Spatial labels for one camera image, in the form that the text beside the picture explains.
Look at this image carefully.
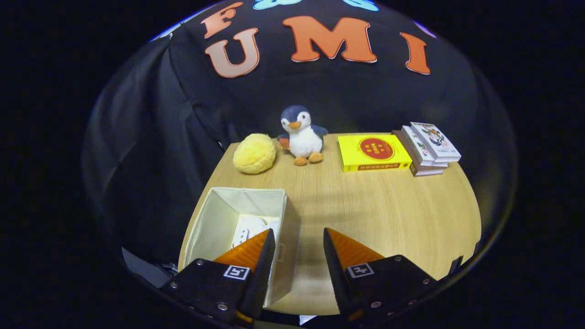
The brown fabric storage box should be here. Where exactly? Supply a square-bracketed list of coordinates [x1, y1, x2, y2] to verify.
[178, 186, 302, 308]

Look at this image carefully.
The penguin plush toy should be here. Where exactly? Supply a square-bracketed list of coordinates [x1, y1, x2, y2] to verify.
[277, 105, 329, 166]

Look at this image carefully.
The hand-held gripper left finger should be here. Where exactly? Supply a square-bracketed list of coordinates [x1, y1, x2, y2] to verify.
[160, 228, 277, 325]

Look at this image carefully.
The yellow bread plush toy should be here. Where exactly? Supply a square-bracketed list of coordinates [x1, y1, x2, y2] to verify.
[233, 133, 277, 175]

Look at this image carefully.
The yellow book with red circle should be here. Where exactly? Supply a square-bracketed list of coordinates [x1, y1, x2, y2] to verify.
[337, 134, 413, 173]

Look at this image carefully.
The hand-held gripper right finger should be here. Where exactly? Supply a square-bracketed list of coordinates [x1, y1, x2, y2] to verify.
[323, 227, 437, 323]

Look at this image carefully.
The white illustrated book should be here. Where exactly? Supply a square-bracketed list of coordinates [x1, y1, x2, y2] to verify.
[410, 122, 462, 163]
[401, 125, 448, 167]

